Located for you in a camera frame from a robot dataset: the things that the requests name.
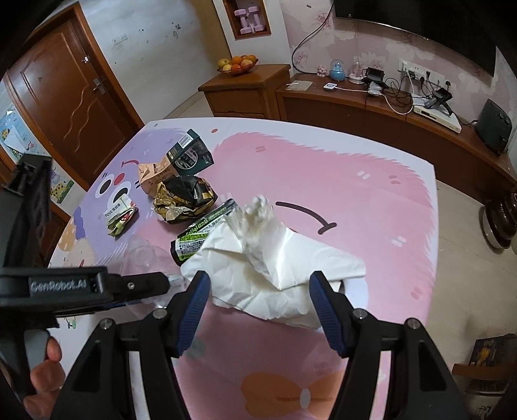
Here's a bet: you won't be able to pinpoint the black and orange box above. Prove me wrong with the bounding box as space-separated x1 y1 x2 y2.
469 335 512 368

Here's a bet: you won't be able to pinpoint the fruit bowl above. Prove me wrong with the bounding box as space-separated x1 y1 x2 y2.
217 54 259 77

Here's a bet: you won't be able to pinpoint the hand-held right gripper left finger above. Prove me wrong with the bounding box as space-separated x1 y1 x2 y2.
50 270 213 420

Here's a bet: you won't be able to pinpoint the white set-top box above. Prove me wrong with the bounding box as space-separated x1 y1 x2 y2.
413 103 462 134

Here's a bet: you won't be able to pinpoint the cartoon printed tablecloth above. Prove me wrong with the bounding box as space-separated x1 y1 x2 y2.
46 117 439 420

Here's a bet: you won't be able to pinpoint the colourful wall poster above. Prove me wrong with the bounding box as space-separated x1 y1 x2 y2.
0 103 75 205

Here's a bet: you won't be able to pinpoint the black and gold wrapper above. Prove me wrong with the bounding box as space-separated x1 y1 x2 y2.
153 174 216 225

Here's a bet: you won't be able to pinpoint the small green snack wrapper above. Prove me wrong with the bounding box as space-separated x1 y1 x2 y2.
104 194 138 239

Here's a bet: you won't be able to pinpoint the person's left hand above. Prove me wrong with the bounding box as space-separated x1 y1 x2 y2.
23 336 66 413

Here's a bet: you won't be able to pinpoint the brown paper carton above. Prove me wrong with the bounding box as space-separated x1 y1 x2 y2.
137 155 178 198

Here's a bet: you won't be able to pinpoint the dark green appliance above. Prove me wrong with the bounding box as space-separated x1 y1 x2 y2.
477 99 513 156

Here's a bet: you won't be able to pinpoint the tangle of cables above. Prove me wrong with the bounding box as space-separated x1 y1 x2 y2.
382 77 429 116

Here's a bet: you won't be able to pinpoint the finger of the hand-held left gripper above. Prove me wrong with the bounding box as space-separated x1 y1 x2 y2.
99 299 156 311
107 271 181 302

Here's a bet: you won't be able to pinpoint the white tissue paper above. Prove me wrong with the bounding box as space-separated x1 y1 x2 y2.
180 226 366 330

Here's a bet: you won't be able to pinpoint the carved wooden door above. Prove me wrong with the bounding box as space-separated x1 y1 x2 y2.
4 4 145 191

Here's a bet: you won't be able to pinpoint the clear plastic wrap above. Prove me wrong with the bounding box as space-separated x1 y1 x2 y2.
123 238 182 301

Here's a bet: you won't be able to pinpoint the wooden television console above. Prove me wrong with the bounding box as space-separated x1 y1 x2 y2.
276 73 517 206

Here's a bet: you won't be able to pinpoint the dark stacked pots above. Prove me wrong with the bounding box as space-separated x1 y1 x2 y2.
480 190 517 251

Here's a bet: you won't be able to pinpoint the dark green carton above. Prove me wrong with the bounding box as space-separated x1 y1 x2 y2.
165 129 215 175

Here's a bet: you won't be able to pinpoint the translucent plastic bag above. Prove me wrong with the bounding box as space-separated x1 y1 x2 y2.
228 196 283 279

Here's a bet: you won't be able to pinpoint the television cable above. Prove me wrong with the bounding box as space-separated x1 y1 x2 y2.
291 0 334 75

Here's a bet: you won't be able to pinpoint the white wall outlet strip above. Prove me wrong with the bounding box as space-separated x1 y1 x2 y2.
398 58 455 87

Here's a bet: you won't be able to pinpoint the green and black wrapper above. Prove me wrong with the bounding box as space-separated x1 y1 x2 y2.
170 198 237 267

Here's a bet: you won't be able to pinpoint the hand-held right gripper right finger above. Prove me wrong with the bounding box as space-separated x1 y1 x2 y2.
309 271 469 420

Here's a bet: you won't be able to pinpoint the wall mounted television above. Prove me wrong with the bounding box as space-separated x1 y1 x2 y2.
333 0 497 77

